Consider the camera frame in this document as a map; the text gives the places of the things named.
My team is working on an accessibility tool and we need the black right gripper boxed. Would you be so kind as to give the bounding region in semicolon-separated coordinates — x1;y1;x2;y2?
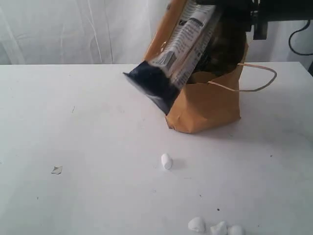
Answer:
212;0;268;40

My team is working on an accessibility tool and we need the long pasta packet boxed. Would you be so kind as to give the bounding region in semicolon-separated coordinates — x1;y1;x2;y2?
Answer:
126;0;223;115

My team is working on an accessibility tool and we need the white lump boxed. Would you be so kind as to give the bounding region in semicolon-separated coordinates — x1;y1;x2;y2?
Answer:
210;221;228;235
188;217;206;233
228;225;245;235

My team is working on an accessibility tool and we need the brown pouch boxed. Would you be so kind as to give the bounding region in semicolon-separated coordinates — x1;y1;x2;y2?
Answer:
194;20;246;76

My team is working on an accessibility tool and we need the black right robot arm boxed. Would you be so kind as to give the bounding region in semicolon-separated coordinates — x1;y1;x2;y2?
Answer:
208;0;313;40

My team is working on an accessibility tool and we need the brown paper bag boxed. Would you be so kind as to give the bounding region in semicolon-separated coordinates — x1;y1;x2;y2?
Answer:
143;0;246;133

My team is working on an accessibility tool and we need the white cube by pasta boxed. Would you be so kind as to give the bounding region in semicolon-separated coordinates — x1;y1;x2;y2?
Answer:
161;153;173;170

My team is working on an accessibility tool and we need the small torn paper scrap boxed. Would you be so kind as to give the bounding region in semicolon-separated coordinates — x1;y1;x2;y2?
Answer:
51;166;63;175

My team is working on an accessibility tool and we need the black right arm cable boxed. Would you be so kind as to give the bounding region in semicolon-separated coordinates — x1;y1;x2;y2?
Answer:
288;21;313;56

